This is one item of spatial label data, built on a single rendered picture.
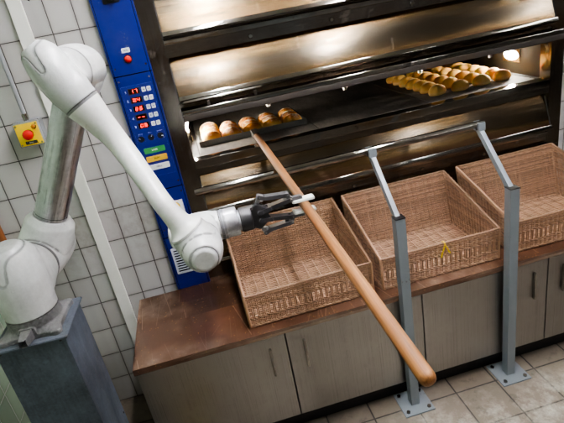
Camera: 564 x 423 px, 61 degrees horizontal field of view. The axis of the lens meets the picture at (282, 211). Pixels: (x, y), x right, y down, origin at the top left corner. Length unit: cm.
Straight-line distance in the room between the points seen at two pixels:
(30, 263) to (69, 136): 38
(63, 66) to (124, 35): 78
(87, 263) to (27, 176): 47
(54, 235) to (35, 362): 38
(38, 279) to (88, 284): 92
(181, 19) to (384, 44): 89
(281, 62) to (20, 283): 134
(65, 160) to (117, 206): 74
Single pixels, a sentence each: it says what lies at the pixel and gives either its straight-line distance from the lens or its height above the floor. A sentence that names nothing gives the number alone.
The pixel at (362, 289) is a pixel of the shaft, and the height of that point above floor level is 121.
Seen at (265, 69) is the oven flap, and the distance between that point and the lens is 217.
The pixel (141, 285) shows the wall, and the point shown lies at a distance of 246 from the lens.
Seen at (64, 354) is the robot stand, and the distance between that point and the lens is 163.
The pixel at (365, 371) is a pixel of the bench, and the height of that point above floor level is 23.
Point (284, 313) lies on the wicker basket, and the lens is 203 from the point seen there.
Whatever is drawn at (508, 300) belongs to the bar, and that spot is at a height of 43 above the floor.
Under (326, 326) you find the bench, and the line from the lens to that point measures 205.
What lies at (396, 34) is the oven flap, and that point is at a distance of 236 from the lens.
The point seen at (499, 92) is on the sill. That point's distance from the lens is 267.
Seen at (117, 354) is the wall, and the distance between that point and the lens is 269.
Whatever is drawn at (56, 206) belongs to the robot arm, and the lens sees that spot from 166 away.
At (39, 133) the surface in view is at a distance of 217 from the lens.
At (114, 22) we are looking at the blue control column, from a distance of 211.
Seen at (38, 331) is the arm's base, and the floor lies 102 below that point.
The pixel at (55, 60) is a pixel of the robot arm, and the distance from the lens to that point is 137.
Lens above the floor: 178
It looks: 24 degrees down
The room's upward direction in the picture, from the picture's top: 11 degrees counter-clockwise
